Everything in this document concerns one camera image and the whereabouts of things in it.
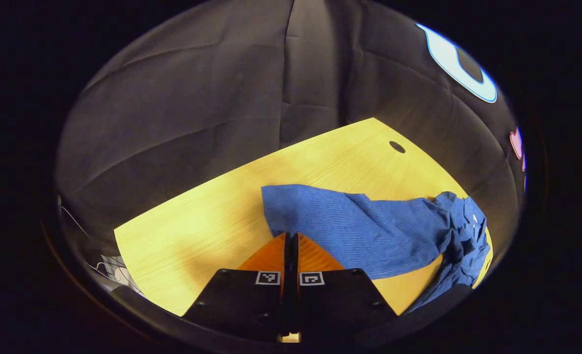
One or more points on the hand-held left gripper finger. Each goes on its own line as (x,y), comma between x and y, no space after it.
(287,258)
(294,258)

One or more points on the blue shirt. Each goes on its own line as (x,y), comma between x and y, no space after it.
(359,231)

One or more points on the black backdrop cloth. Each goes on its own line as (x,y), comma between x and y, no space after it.
(172,123)

